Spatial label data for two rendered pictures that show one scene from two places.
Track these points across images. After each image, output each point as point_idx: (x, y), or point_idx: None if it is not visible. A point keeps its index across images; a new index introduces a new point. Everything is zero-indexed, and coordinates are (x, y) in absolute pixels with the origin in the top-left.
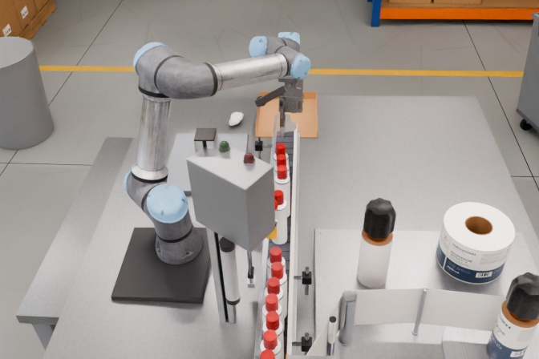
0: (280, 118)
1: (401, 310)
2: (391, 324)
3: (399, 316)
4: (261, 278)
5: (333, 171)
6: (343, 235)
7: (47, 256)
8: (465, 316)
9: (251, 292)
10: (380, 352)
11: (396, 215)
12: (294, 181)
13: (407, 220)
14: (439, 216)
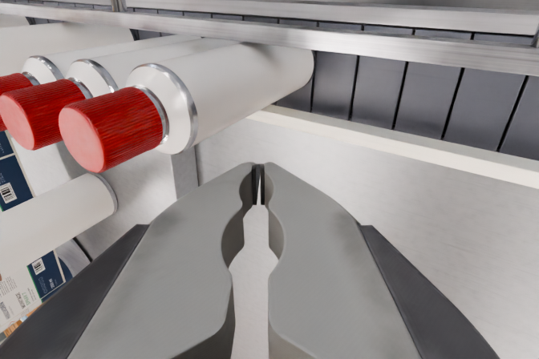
0: (26, 329)
1: (5, 209)
2: (57, 185)
3: (19, 201)
4: None
5: (448, 254)
6: (162, 186)
7: None
8: (32, 267)
9: None
10: (29, 158)
11: (260, 291)
12: (285, 123)
13: (249, 299)
14: (259, 344)
